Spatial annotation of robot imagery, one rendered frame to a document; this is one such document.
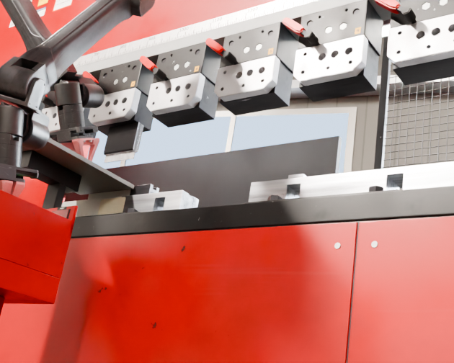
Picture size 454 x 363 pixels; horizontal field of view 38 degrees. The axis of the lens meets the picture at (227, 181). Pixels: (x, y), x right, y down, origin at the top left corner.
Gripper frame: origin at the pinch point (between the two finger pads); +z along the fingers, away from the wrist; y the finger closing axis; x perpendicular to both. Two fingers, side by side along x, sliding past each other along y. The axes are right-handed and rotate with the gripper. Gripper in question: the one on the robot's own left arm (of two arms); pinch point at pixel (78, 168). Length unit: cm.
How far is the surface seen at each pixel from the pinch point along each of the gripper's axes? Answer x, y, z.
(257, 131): -279, 126, -18
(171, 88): -16.8, -16.6, -15.9
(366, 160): -288, 54, 11
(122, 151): -13.4, -1.8, -3.1
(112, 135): -15.4, 2.9, -7.8
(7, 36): -32, 59, -47
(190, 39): -22.5, -20.0, -27.3
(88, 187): -4.2, 2.1, 4.5
